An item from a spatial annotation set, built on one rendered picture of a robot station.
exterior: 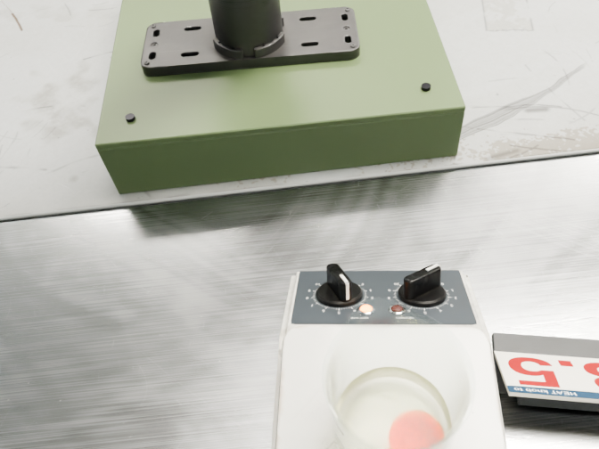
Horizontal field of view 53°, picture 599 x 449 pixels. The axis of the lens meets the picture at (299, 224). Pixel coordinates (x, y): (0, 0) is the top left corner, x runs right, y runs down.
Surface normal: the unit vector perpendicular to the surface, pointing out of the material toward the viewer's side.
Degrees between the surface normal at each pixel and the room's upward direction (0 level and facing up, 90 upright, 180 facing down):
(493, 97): 0
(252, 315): 0
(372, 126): 90
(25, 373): 0
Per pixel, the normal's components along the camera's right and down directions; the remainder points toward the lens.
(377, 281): -0.05, -0.92
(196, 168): 0.07, 0.80
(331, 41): -0.07, -0.61
